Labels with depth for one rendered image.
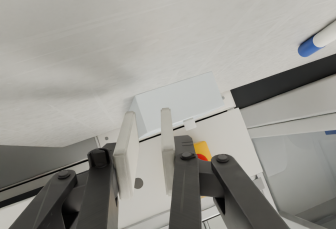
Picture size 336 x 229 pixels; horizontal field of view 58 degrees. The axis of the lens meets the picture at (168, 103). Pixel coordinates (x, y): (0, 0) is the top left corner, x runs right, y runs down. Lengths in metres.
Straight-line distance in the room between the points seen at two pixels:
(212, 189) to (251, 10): 0.10
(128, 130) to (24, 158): 0.47
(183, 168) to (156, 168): 0.48
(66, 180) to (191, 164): 0.06
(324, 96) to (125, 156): 0.86
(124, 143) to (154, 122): 0.12
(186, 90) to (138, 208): 0.38
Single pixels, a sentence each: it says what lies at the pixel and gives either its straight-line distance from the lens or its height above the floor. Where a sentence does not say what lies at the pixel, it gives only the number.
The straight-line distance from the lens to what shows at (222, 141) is 0.65.
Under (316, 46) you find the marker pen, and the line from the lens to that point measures 0.35.
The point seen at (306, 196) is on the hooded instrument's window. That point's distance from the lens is 1.38.
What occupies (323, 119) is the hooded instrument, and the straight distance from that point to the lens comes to 1.04.
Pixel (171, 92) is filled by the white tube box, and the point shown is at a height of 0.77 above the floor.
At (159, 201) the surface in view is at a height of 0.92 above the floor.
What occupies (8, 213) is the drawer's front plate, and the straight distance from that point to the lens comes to 0.31.
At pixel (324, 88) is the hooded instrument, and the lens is 0.98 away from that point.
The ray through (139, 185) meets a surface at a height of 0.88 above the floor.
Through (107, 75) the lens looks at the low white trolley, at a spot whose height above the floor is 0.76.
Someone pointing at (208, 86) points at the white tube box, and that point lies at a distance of 0.31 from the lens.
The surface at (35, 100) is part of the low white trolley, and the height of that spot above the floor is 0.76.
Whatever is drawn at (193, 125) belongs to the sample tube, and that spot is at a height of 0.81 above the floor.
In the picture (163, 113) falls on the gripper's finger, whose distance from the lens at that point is 0.22.
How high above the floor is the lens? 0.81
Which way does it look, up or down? 6 degrees down
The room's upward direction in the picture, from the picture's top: 160 degrees clockwise
